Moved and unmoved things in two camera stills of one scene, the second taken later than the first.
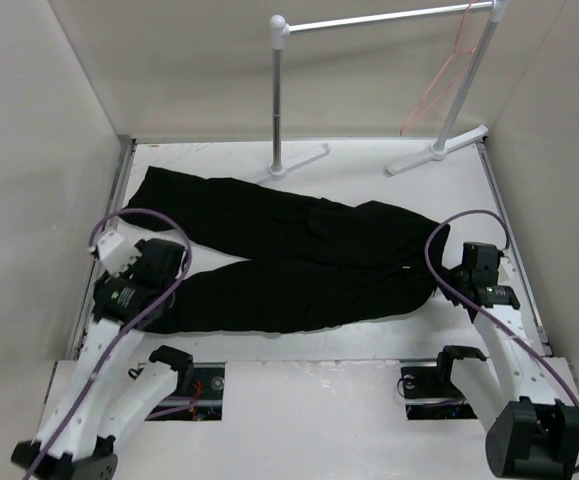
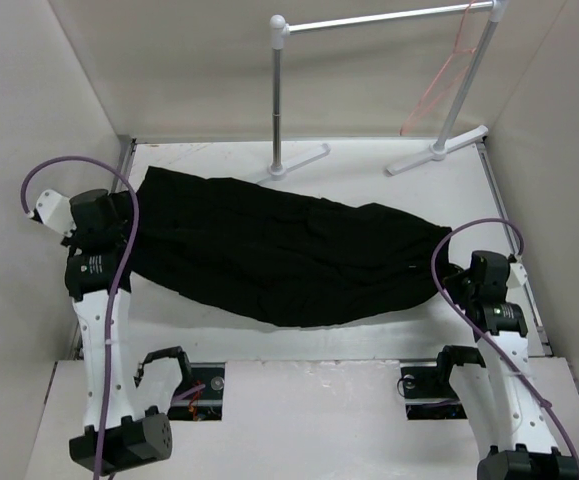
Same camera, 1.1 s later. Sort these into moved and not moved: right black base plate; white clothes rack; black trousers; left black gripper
Moved: left black gripper
Not moved: right black base plate; white clothes rack; black trousers
